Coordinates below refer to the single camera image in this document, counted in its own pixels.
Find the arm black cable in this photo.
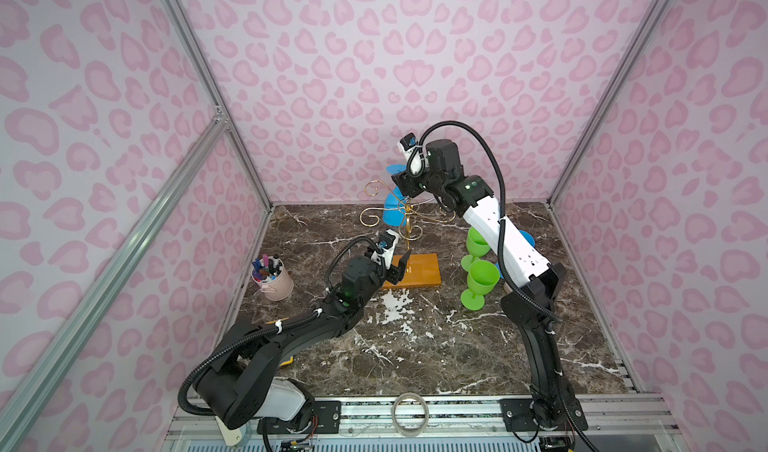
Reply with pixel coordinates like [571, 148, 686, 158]
[419, 120, 592, 452]
[176, 234, 385, 417]

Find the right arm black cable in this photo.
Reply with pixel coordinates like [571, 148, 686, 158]
[419, 120, 592, 452]

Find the gold wire rack wooden base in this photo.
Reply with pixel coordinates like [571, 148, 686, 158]
[359, 180, 456, 289]

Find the aluminium front rail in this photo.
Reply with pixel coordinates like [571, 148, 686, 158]
[157, 394, 691, 452]

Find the blue wine glass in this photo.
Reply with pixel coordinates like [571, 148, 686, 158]
[496, 226, 546, 285]
[382, 186, 405, 227]

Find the green wine glass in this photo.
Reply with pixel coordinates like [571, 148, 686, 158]
[461, 259, 501, 311]
[461, 227, 491, 271]

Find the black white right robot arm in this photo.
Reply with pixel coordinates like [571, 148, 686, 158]
[393, 134, 587, 433]

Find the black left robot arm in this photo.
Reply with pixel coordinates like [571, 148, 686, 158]
[177, 254, 410, 432]

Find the yellow calculator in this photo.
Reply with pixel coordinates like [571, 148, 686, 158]
[279, 356, 295, 368]

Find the pink pen holder cup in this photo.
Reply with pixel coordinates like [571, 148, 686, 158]
[251, 254, 294, 302]

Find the aluminium frame strut left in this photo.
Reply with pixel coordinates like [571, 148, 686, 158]
[1, 117, 229, 451]

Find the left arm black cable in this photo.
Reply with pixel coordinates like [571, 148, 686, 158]
[176, 234, 385, 417]

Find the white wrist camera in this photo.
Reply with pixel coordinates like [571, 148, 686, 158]
[372, 229, 400, 269]
[398, 132, 425, 177]

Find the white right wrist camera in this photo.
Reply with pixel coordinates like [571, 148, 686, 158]
[398, 132, 425, 177]

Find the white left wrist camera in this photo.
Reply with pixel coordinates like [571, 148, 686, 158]
[372, 229, 400, 269]

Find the clear tape roll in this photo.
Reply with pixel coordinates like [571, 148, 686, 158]
[390, 392, 430, 438]

